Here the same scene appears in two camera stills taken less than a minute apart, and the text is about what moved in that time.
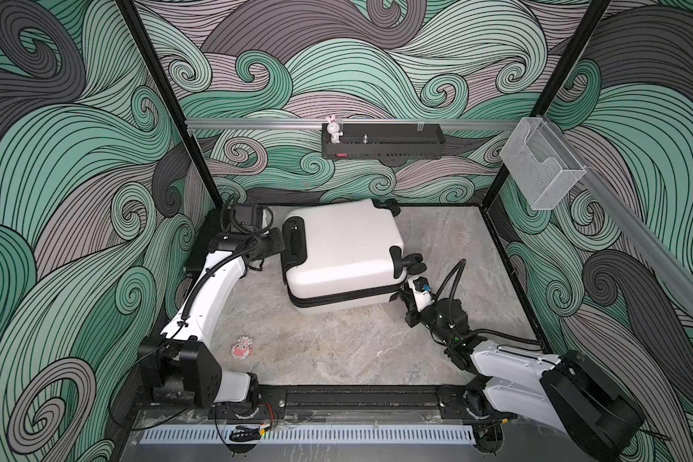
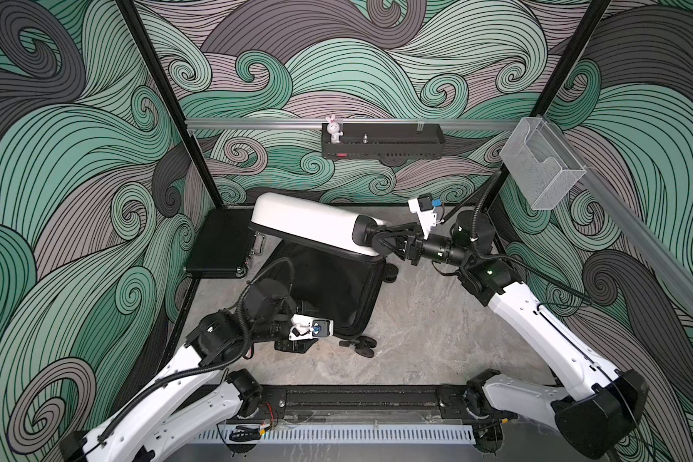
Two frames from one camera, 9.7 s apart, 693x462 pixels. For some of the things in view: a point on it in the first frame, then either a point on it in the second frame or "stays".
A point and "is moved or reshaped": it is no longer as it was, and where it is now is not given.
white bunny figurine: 333,129 stays
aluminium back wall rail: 336,124 stays
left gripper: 276,238 -> 291,346
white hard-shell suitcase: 345,255 is moved or reshaped
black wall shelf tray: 382,141 stays
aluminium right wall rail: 667,258 stays
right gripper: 411,305 -> 412,249
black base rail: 355,403 stays
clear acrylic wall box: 540,162 stays
